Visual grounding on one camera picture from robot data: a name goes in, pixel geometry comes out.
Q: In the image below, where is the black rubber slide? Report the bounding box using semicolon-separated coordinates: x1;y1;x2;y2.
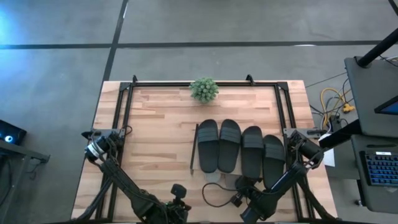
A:
217;118;243;174
241;125;265;180
197;119;220;174
262;134;286;190

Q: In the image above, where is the wooden shelf with black legs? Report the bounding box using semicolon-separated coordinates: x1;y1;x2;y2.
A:
189;119;287;187

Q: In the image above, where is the white paper sheet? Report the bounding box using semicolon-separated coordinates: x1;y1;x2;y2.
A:
322;133;336;168

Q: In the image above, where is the black diagonal beam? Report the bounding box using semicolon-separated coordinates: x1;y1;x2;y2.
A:
320;119;363;153

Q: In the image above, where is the green plant in white pot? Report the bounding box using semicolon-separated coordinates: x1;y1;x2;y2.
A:
188;77;220;104

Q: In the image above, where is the backlit black keyboard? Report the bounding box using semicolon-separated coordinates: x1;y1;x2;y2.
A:
359;151;398;187

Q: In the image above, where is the grey desk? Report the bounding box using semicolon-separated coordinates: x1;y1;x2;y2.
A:
343;55;398;215

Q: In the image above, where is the black monitor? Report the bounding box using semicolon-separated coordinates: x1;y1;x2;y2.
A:
374;95;398;116

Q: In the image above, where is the grey side table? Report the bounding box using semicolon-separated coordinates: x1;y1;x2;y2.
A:
0;139;50;224

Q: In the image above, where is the black device with blue light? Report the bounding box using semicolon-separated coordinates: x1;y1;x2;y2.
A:
0;119;27;146

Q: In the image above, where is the black pole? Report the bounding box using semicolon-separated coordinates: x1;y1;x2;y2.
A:
356;27;398;68

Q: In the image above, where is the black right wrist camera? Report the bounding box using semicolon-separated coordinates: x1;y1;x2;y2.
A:
230;192;245;208

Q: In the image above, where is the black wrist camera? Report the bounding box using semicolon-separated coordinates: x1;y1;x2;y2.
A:
170;183;188;202
230;192;245;208

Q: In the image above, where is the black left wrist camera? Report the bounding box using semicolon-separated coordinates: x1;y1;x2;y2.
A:
170;183;188;202

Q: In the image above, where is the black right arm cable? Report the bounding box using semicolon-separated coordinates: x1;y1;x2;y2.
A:
201;182;242;208

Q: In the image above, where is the yellow cable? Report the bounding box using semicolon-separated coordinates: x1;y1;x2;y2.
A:
320;87;356;126

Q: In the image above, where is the black aluminium table frame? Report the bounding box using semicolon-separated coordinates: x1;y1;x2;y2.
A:
74;73;338;223

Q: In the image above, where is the thin black floor cable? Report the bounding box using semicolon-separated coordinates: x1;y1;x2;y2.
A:
306;72;348;88

